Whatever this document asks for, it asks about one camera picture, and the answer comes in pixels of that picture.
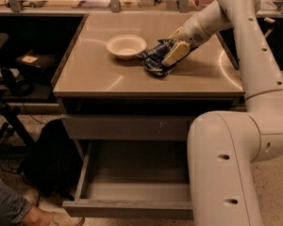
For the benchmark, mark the black stand frame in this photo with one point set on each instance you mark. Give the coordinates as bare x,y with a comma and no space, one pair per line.
14,124

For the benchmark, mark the white paper bowl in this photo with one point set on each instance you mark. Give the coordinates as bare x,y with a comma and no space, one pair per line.
126,47

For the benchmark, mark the open grey lower drawer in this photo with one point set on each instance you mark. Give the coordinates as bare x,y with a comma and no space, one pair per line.
133,179

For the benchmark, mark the white handled stick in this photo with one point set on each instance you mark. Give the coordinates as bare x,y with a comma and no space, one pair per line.
272,25

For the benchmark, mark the blue chip bag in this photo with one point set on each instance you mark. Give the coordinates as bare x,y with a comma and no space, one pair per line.
151,60

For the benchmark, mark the black backpack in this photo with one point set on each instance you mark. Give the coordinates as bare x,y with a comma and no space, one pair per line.
53,163

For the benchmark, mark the black box with label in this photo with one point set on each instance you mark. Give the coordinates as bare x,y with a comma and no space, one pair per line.
42,63

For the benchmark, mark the grey drawer cabinet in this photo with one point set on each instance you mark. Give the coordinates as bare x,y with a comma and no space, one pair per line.
94,82

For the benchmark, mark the black headphones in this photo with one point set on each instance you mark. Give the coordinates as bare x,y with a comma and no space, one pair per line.
16,87

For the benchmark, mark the person leg in jeans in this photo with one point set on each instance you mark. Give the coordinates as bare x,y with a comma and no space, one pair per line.
16,210

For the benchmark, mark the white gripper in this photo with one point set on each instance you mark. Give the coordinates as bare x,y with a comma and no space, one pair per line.
192,32

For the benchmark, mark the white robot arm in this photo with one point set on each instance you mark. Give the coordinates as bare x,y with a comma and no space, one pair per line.
222,145

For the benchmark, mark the closed grey upper drawer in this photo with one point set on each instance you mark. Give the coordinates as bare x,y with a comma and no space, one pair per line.
108,127

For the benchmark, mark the beige shoe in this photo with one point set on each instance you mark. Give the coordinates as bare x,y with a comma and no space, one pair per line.
63,218

